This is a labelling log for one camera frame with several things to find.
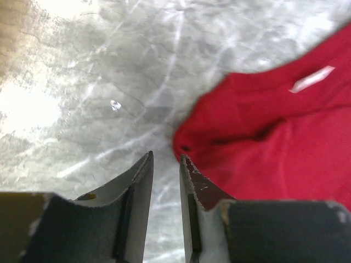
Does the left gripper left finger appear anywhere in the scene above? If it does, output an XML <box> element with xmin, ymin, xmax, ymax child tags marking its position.
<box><xmin>1</xmin><ymin>152</ymin><xmax>154</xmax><ymax>262</ymax></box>

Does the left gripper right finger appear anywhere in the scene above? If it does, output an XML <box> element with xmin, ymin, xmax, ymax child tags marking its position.
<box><xmin>179</xmin><ymin>155</ymin><xmax>350</xmax><ymax>262</ymax></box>

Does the red t shirt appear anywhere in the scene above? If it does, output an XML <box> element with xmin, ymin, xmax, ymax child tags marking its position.
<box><xmin>173</xmin><ymin>25</ymin><xmax>350</xmax><ymax>207</ymax></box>

